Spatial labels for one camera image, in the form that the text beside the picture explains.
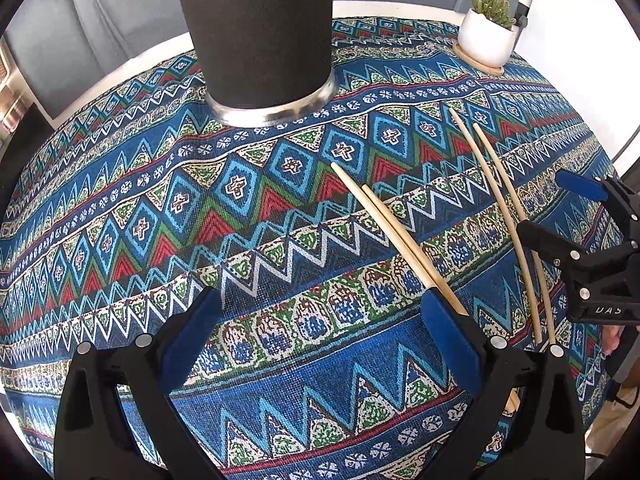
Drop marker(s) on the grey backdrop cloth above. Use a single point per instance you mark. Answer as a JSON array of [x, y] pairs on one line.
[[100, 20]]

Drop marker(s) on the white board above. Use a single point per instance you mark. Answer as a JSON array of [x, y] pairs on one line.
[[575, 35]]

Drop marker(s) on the cactus in white pot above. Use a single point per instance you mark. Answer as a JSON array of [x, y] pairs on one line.
[[482, 40]]

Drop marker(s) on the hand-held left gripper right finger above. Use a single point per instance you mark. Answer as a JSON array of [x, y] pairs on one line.
[[450, 340]]

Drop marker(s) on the blue patterned tablecloth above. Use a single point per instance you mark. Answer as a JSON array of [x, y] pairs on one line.
[[250, 260]]

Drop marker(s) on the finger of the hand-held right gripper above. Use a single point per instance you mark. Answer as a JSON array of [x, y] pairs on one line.
[[580, 185], [545, 242]]

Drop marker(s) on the round wooden coaster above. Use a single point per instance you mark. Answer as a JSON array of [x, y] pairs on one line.
[[480, 67]]

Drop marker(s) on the person's right hand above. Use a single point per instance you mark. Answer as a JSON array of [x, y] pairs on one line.
[[611, 341]]

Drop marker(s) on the black cylindrical utensil holder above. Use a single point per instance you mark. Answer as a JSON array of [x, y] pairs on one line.
[[255, 35]]

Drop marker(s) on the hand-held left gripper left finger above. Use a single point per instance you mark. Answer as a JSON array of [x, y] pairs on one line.
[[192, 340]]

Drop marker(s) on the black side table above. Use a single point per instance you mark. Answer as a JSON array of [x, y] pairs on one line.
[[32, 135]]

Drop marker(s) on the wooden chopstick pair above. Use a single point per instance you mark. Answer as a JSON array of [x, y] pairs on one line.
[[492, 195], [385, 230]]

